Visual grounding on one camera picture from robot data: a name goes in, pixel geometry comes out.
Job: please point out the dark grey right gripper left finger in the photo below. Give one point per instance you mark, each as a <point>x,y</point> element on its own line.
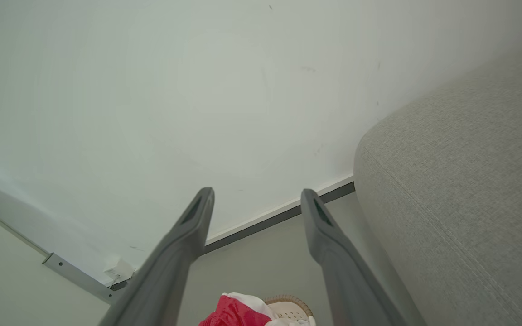
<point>166,271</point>

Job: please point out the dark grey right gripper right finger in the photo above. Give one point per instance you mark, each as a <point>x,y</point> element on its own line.
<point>347,280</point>

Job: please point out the red white striped sports garment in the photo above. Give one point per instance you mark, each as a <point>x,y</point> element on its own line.
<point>234,314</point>

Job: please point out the white basket with woven rim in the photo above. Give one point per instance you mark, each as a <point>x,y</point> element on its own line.
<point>290,310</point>

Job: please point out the dark and white baseboard strip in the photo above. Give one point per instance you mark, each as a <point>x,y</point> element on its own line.
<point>265,222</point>

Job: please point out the grey fabric sofa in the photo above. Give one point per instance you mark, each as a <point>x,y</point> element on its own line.
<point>469,203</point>

